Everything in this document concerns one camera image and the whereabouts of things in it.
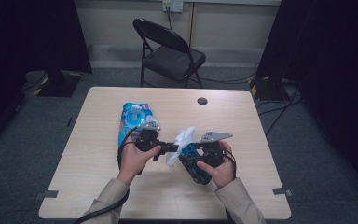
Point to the person's left hand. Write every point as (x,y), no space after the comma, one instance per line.
(133,163)

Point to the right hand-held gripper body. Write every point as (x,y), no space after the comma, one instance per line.
(216,157)

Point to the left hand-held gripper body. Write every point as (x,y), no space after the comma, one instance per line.
(149,141)

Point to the dark curtain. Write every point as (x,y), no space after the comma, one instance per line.
(338,62)
(28,31)

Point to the black stand base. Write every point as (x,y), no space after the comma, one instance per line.
(267,88)
(59,84)

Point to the white wet wipe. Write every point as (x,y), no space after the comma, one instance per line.
(181,143)
(136,109)

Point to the grey tape strip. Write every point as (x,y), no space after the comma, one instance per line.
(281,191)
(48,194)

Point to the blue toy car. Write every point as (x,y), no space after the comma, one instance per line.
(199,174)

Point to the beige wall conduit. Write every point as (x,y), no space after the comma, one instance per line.
(192,25)

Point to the blue wet wipes pack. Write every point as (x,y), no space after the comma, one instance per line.
(125,124)

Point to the white wall socket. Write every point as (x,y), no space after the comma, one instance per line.
(173,5)

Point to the small black floor object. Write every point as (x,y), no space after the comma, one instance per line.
(70,121)

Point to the black folding chair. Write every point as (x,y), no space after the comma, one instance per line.
(172,60)

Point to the person's right hand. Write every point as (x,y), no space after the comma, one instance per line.
(225,174)

